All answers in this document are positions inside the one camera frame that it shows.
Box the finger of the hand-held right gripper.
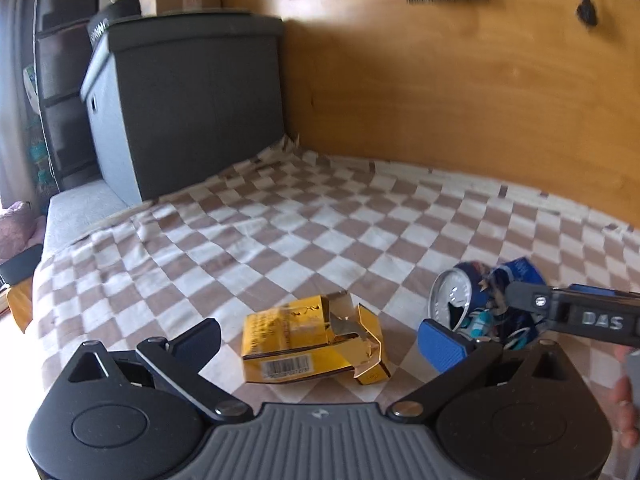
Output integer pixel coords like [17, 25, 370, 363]
[505, 281, 571, 333]

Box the black drawer tower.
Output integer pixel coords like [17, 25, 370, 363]
[32, 0, 103, 192]

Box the grey fabric storage box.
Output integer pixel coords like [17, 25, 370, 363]
[80, 10, 286, 208]

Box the crushed blue drink can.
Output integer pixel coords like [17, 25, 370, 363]
[431, 259, 550, 352]

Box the yellow torn cardboard box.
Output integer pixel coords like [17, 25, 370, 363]
[241, 291, 392, 387]

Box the black round printed box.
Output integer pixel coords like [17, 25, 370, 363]
[87, 0, 143, 52]

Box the dark storage tray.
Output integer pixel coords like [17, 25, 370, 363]
[0, 244, 45, 287]

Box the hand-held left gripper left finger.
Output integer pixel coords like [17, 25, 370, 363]
[65, 318, 253, 422]

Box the white packet with print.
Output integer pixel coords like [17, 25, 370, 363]
[22, 62, 41, 111]

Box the person's right hand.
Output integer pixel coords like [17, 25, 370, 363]
[610, 375, 640, 449]

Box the grey bench cushion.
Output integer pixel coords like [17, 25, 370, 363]
[44, 180, 152, 261]

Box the brown white checkered blanket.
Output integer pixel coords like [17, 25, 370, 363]
[32, 142, 640, 480]

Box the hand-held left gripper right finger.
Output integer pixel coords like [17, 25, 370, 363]
[387, 318, 576, 418]

